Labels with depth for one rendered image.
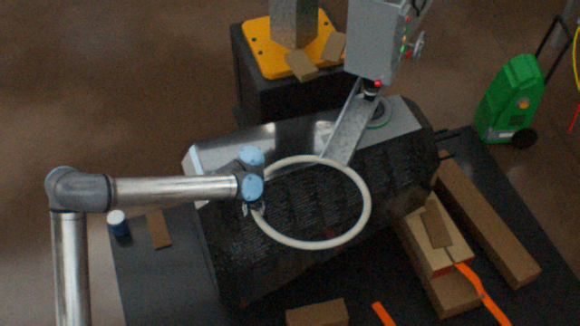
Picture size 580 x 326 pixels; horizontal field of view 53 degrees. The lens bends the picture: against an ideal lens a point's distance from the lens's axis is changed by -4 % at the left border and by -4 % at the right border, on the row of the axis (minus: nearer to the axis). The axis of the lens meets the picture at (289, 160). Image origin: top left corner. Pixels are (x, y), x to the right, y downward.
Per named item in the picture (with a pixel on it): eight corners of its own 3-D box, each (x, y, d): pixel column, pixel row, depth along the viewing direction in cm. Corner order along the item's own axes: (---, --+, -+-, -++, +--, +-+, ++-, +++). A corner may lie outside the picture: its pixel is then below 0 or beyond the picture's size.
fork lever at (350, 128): (372, 38, 286) (372, 32, 282) (410, 50, 281) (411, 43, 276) (312, 158, 263) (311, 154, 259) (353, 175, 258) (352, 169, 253)
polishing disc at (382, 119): (346, 126, 282) (346, 124, 281) (346, 93, 295) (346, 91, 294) (391, 128, 281) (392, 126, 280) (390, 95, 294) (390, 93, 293)
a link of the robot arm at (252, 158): (231, 151, 219) (253, 139, 224) (233, 175, 228) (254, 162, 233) (247, 166, 214) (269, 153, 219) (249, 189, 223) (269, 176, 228)
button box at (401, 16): (396, 58, 253) (404, 3, 231) (401, 60, 252) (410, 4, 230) (390, 69, 248) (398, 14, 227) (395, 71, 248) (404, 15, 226)
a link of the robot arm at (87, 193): (66, 178, 164) (267, 170, 204) (54, 171, 174) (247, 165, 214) (65, 219, 166) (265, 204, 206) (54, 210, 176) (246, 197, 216)
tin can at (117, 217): (124, 238, 343) (119, 226, 333) (109, 234, 345) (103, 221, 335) (131, 225, 349) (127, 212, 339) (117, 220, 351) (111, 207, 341)
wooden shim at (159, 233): (145, 215, 353) (145, 214, 352) (161, 210, 355) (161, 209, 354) (155, 250, 338) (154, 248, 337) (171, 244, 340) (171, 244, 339)
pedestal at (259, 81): (232, 110, 409) (222, 22, 352) (323, 87, 422) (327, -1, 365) (261, 183, 369) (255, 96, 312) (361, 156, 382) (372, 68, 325)
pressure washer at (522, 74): (517, 110, 407) (557, 6, 340) (534, 148, 385) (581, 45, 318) (468, 112, 406) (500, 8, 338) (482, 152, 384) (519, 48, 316)
